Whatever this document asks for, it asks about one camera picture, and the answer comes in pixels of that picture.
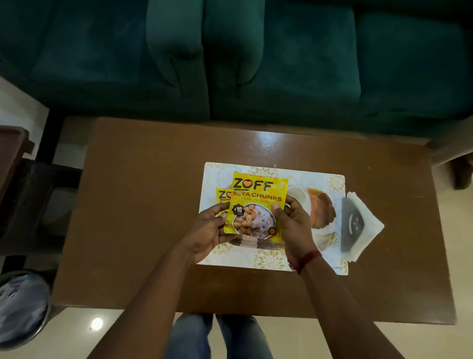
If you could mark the person's right hand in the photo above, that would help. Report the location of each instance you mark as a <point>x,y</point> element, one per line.
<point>299,229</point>

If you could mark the person's left hand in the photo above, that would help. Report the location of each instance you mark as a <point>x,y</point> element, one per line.
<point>203,233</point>

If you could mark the person's left thumb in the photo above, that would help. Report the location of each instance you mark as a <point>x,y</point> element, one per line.
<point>218,211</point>

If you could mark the person's right thumb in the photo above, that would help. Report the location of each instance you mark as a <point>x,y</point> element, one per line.
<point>282,216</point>

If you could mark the yellow snack packet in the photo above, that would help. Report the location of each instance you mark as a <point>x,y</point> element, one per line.
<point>255,199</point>
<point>221,195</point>

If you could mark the person's left forearm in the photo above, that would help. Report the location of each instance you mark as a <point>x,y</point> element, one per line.
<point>147,307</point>

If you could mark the person's right forearm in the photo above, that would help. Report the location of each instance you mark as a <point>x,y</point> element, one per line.
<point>343,310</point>

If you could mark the red thread wristband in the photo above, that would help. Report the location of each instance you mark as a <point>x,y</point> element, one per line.
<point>305,260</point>

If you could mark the white gold floral placemat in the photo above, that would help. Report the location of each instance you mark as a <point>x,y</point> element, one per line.
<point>325,255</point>

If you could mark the white paper napkins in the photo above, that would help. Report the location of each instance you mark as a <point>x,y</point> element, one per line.
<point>371,222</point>

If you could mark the person's right leg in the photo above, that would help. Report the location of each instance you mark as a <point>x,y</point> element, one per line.
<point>242,338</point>

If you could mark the person's leg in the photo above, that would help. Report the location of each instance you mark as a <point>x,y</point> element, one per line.
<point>190,338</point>
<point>242,338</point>

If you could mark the person's left leg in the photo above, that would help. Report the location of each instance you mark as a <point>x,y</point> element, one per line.
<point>190,338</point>

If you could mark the dark green velvet sofa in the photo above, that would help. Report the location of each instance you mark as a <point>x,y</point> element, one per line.
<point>332,66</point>

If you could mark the black low stool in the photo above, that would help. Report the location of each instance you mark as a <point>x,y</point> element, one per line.
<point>33,207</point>

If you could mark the dark green velvet armchair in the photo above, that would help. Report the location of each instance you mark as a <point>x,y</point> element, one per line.
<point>103,59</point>

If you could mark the dark wooden side table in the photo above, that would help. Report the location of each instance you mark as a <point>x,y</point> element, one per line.
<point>13,155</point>

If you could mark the grey round waste bin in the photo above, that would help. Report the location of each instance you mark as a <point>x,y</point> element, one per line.
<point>37,333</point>

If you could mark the blue plastic bin bag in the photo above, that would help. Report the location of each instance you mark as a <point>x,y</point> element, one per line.
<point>20,307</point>

